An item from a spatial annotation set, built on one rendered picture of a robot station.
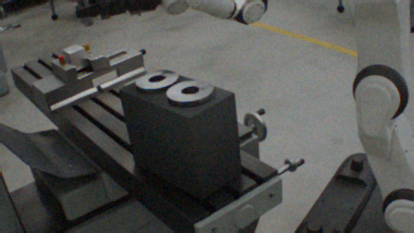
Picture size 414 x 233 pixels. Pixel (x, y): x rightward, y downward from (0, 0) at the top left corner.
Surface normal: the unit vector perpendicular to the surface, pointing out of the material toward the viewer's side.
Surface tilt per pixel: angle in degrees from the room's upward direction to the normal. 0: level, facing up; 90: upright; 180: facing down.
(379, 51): 90
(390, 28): 90
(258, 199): 90
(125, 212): 90
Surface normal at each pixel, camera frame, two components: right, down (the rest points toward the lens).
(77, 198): 0.61, 0.32
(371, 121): -0.55, 0.46
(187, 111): -0.11, -0.87
